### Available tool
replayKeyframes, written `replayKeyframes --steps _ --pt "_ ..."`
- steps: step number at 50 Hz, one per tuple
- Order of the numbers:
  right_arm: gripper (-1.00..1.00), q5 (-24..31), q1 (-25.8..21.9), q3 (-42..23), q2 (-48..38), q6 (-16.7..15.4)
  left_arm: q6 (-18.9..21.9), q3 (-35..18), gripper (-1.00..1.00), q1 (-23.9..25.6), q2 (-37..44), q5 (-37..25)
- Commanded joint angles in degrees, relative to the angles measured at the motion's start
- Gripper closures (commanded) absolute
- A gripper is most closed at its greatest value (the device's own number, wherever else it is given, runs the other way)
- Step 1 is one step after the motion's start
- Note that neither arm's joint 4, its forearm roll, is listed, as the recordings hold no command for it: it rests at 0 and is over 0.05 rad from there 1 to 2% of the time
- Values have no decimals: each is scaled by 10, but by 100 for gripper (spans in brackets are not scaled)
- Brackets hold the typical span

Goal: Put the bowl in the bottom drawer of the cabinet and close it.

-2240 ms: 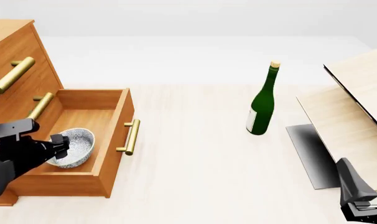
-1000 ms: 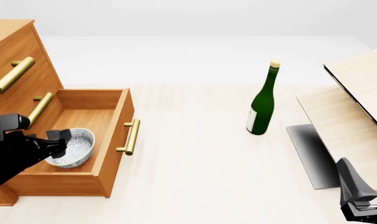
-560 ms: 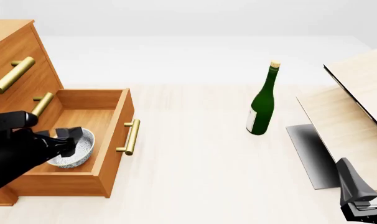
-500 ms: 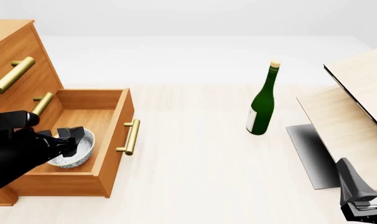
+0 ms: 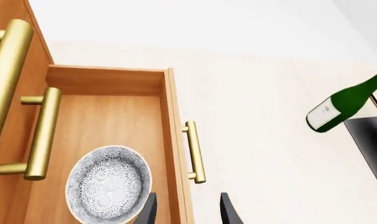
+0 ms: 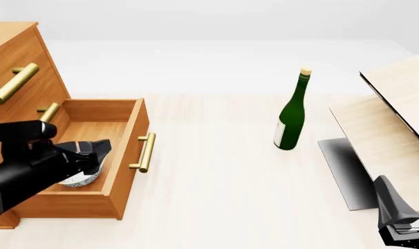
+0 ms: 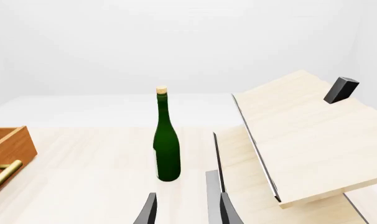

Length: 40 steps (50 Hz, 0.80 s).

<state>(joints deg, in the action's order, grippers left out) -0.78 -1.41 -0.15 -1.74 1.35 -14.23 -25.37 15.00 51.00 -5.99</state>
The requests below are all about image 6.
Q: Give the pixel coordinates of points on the wooden cabinet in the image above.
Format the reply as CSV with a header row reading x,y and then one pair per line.
x,y
9,32

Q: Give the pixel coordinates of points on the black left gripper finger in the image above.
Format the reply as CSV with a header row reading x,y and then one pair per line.
x,y
97,147
92,164

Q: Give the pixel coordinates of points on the black bowl with patterned outside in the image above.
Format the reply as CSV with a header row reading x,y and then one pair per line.
x,y
81,180

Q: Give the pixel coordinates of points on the open wooden drawer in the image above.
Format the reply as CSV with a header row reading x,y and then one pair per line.
x,y
126,160

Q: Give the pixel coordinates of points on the green wine bottle with cork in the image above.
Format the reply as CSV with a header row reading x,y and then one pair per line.
x,y
292,122

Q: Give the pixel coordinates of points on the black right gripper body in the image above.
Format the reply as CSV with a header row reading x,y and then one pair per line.
x,y
410,234

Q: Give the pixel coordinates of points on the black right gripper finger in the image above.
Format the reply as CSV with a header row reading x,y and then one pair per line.
x,y
392,205

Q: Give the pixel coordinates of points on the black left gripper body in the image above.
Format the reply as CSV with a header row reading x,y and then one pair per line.
x,y
71,160

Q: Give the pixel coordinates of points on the pale wooden rack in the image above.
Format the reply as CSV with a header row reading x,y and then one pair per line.
x,y
379,135

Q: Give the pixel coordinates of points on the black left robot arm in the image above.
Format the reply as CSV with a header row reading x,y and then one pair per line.
x,y
16,179

